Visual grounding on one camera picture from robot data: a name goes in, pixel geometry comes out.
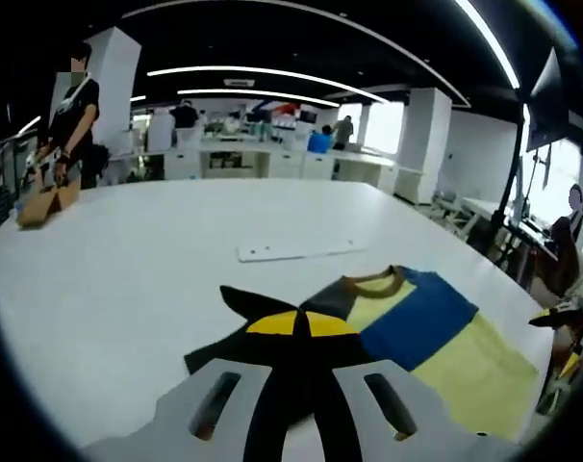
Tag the yellow garment grey blue sleeves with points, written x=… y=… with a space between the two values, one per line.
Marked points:
x=440 y=332

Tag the white flat plate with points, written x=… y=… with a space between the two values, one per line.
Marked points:
x=301 y=250

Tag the white ceiling light strip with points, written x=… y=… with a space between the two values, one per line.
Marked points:
x=262 y=70
x=493 y=41
x=253 y=92

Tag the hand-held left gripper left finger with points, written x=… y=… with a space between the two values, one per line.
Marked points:
x=214 y=399

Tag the ceiling air vent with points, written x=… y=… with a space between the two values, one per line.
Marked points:
x=238 y=83

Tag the black display on stand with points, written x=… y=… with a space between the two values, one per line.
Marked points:
x=549 y=106

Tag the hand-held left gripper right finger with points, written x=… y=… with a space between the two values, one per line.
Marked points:
x=368 y=409

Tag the brown cardboard box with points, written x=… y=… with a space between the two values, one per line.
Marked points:
x=46 y=207

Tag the white counter with cabinets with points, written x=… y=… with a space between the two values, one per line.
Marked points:
x=282 y=163

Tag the black bag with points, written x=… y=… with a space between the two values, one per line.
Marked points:
x=96 y=163

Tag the white frame table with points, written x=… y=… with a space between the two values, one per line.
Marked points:
x=469 y=212

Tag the black clamp stand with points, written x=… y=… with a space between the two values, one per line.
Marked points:
x=541 y=178

